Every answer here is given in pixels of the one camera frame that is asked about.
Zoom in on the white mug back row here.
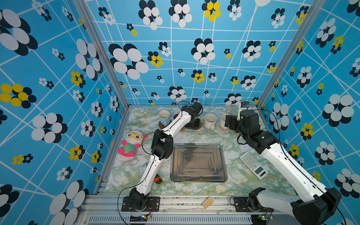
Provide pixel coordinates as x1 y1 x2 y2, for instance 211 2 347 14
219 113 228 130

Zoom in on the multicolour woven round coaster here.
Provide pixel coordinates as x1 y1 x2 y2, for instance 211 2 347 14
216 124 229 132

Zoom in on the light blue mug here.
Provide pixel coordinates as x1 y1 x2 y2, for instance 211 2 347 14
158 110 171 127

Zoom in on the dark brown round coaster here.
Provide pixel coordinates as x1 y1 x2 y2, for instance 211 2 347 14
158 121 172 131

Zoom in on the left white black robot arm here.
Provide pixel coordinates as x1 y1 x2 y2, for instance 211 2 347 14
129 102 203 210

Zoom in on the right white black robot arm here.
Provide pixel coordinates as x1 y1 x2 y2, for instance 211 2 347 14
225 110 342 225

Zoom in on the metal tray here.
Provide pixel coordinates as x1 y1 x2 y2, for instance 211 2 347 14
170 144 228 183

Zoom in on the white calculator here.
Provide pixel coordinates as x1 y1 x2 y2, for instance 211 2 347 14
240 152 268 180

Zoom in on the plush toy white pink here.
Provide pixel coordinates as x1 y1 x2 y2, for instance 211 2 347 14
118 130 147 158

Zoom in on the small wooden block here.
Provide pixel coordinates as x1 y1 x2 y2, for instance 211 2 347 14
202 197 214 209

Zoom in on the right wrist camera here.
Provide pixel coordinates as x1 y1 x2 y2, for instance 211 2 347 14
237 101 250 121

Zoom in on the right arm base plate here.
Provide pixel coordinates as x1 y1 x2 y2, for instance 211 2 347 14
229 196 274 214

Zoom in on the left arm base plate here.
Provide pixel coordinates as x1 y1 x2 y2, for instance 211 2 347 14
121 196 160 212

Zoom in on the aluminium front rail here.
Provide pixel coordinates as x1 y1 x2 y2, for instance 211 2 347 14
75 195 299 225

